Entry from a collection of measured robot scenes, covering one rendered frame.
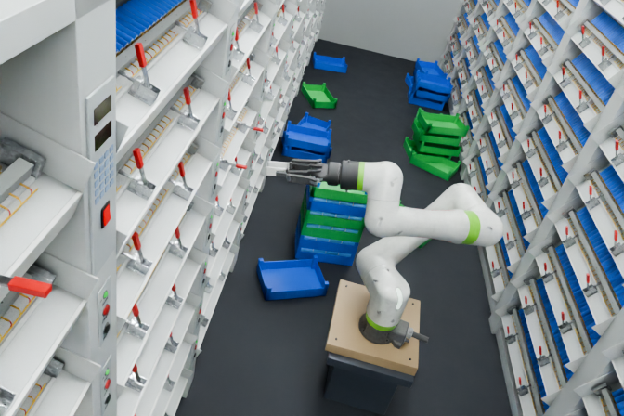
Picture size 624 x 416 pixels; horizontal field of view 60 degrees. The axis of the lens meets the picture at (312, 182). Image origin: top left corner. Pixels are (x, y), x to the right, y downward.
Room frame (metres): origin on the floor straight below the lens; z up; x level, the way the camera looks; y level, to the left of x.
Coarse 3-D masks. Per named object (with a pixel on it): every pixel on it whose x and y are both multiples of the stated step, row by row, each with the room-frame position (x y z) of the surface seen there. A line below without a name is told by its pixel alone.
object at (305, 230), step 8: (304, 224) 2.11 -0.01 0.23; (304, 232) 2.12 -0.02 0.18; (312, 232) 2.12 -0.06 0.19; (320, 232) 2.13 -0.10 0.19; (328, 232) 2.13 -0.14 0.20; (336, 232) 2.14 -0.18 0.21; (344, 232) 2.15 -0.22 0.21; (360, 232) 2.16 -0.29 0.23; (344, 240) 2.15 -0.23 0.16; (352, 240) 2.15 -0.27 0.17
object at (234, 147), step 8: (248, 104) 1.91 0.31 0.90; (256, 104) 1.91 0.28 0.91; (248, 112) 1.87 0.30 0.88; (256, 112) 1.91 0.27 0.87; (240, 120) 1.79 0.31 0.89; (248, 120) 1.82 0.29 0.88; (248, 128) 1.77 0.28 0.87; (232, 136) 1.66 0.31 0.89; (240, 136) 1.69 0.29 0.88; (232, 144) 1.62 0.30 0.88; (240, 144) 1.64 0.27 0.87; (224, 152) 1.54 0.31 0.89; (232, 152) 1.57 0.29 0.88; (232, 160) 1.53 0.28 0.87; (224, 176) 1.42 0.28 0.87; (216, 192) 1.31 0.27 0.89
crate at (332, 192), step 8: (320, 184) 2.23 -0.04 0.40; (312, 192) 2.12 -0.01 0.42; (320, 192) 2.12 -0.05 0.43; (328, 192) 2.13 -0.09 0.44; (336, 192) 2.13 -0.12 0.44; (344, 192) 2.14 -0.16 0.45; (352, 192) 2.15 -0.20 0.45; (360, 192) 2.24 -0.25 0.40; (336, 200) 2.13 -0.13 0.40; (344, 200) 2.14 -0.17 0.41; (352, 200) 2.15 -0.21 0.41; (360, 200) 2.15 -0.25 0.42
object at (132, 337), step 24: (192, 216) 1.18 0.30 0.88; (192, 240) 1.10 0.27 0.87; (168, 264) 0.98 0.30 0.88; (144, 288) 0.88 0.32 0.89; (168, 288) 0.91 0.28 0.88; (144, 312) 0.82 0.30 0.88; (120, 336) 0.73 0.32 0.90; (144, 336) 0.76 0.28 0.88; (120, 360) 0.69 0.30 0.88; (120, 384) 0.61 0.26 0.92
